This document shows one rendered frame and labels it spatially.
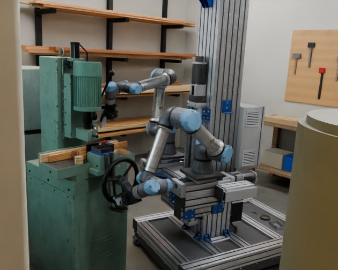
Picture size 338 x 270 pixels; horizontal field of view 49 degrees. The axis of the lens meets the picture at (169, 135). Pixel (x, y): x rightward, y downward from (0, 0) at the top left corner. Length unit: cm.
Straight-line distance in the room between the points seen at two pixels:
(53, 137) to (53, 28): 246
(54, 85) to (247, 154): 144
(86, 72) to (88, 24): 280
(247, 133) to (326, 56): 236
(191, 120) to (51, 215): 117
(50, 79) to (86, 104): 35
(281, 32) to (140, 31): 198
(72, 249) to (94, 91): 100
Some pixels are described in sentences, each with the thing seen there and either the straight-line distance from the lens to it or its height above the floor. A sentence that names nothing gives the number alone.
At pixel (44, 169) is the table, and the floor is 87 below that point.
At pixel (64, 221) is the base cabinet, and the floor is 51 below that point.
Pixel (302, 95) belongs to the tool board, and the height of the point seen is 115.
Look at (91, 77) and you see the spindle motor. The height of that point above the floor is 141.
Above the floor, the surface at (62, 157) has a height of 92.
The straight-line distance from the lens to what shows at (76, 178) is 228.
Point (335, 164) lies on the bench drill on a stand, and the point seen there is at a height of 151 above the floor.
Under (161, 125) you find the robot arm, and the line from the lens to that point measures 208.
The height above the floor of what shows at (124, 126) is 60.
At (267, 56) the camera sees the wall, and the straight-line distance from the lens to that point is 527.
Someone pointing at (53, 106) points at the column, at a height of 120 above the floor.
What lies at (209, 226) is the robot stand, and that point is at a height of 32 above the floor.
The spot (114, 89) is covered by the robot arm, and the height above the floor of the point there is 132.
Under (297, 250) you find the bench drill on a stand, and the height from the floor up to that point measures 144.
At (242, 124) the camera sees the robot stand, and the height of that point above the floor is 111.
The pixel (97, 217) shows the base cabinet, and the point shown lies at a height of 52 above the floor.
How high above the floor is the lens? 157
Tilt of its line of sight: 12 degrees down
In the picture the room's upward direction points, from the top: 3 degrees clockwise
